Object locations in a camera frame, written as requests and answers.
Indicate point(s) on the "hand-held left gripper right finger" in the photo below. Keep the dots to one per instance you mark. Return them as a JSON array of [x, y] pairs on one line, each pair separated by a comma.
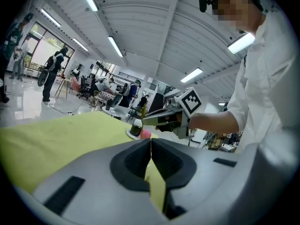
[[206, 172]]

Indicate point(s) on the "large window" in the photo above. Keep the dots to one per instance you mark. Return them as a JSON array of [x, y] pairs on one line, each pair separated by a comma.
[[44, 48]]

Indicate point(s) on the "small wooden table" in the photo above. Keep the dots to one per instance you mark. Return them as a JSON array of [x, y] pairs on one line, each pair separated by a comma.
[[65, 81]]

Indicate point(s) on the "person's right forearm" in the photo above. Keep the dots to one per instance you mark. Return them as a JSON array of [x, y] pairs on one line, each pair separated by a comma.
[[215, 122]]

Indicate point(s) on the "yellow-green table cloth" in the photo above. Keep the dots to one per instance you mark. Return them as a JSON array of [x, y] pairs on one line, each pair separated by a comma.
[[58, 142]]

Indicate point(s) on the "black cabinet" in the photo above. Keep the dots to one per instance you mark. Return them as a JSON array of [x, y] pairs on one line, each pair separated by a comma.
[[156, 102]]

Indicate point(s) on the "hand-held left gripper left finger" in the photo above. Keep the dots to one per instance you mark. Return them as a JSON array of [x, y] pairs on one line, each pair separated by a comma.
[[93, 172]]

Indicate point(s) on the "dark green cup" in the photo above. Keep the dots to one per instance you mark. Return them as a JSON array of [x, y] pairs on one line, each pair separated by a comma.
[[136, 129]]

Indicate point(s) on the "black office chair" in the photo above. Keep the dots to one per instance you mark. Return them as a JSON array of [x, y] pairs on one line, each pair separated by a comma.
[[84, 88]]

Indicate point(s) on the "white saucer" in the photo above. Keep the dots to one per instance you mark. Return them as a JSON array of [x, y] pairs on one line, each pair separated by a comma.
[[130, 135]]

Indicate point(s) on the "pink ball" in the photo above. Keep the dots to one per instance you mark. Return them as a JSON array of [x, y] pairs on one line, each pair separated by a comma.
[[145, 134]]

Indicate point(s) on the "person's white shirt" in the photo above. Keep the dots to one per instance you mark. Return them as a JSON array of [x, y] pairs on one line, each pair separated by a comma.
[[264, 83]]

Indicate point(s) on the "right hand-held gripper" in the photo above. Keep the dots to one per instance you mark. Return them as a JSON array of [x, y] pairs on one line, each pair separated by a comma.
[[191, 101]]

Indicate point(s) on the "black head-mounted camera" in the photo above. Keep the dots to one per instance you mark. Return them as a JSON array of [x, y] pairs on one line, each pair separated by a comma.
[[204, 1]]

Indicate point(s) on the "round white table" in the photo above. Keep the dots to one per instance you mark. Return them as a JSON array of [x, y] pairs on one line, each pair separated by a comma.
[[119, 111]]

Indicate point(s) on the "pink chair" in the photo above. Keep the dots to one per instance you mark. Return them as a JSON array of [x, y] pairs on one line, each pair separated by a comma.
[[75, 84]]

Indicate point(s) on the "yellow spoon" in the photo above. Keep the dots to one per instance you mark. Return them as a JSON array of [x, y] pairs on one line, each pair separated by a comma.
[[144, 112]]

